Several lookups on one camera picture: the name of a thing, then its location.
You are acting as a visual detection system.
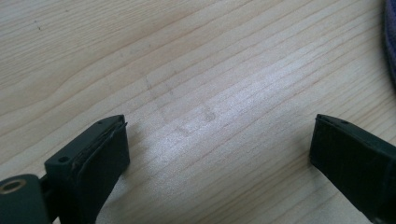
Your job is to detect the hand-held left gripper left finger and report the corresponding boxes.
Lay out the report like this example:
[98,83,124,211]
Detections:
[44,114,131,224]

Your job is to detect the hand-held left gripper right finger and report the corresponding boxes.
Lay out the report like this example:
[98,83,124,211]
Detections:
[309,113,396,224]

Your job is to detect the dark purple cloth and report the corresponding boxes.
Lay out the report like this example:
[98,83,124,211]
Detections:
[383,0,396,85]

